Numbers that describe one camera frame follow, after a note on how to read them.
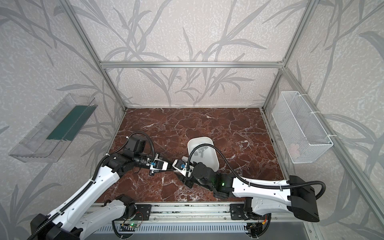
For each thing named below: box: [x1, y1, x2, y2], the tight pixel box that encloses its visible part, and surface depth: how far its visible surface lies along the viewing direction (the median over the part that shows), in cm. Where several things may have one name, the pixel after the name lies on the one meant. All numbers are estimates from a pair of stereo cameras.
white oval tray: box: [187, 136, 220, 176], surface depth 96 cm
